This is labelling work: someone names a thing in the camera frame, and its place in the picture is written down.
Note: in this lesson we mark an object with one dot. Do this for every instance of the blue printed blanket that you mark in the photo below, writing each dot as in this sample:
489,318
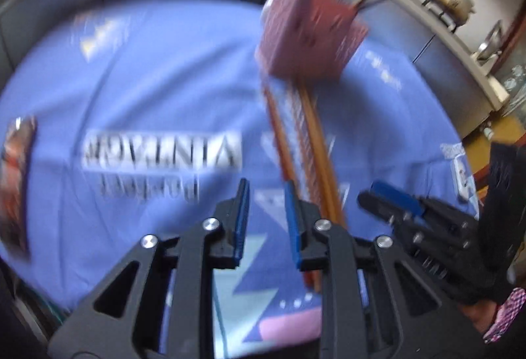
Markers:
164,75

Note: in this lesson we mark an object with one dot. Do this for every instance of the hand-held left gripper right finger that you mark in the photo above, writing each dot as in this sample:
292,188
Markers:
294,227

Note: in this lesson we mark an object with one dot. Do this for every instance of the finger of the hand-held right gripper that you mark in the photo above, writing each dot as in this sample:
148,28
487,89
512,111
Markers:
396,196
374,205

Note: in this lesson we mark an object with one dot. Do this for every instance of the pink perforated utensil holder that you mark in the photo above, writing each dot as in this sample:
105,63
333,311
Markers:
306,30

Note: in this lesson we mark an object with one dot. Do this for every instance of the red-brown snack packet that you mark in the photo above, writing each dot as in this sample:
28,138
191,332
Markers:
16,186

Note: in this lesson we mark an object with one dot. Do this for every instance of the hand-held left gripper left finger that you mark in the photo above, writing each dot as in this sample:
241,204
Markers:
240,221

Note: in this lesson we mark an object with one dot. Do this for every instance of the metal bowl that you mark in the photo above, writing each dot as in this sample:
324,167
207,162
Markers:
490,42

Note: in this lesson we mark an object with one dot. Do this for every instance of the person's right forearm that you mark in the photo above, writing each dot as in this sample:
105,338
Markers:
509,313

